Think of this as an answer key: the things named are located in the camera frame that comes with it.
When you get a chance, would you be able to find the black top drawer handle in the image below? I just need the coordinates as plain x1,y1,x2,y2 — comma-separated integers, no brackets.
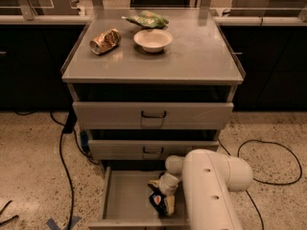
141,110,167,119

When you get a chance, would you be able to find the black floor cable right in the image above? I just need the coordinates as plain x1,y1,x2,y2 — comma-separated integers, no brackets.
217,138,303,230

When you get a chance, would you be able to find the black floor cable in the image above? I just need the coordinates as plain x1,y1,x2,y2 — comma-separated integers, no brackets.
217,138,303,230
13,109,100,230

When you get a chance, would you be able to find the blue pepsi can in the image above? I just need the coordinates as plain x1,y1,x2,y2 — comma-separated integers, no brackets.
149,192,168,217

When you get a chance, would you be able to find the grey middle drawer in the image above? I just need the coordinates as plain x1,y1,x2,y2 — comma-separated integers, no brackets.
88,140,219,160

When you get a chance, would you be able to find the grey drawer cabinet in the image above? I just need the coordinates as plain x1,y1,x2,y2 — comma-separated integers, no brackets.
62,9,245,171

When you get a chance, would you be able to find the grey open bottom drawer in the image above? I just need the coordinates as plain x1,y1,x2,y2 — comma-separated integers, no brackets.
88,167,190,230

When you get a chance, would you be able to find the black drawer handle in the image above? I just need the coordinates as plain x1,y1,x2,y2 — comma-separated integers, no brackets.
141,110,167,119
143,147,164,155

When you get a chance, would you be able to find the green chip bag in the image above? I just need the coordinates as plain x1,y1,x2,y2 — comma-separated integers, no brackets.
123,11,169,29

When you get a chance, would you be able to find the blue floor tape cross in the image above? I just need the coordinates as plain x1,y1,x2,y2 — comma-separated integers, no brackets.
46,216,82,230

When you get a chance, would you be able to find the crushed gold soda can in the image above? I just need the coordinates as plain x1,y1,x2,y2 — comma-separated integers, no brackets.
89,28,121,55

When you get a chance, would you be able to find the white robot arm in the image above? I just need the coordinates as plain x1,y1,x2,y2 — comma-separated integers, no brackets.
148,149,253,230

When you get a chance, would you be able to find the black cable bottom left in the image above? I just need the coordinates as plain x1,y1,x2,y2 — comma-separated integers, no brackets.
0,199,20,227

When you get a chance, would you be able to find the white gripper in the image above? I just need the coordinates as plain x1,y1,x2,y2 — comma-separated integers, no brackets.
148,172,181,217

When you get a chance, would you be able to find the white bowl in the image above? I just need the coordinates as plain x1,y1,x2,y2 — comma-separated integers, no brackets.
133,29,173,53

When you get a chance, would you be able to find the black middle drawer handle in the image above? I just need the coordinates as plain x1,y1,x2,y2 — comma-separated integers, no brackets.
143,147,164,155

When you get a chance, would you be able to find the grey top drawer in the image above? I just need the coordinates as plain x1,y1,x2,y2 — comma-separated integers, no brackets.
73,102,233,129

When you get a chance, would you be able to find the black floor cable left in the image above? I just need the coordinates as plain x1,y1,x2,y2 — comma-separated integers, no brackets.
13,109,100,230

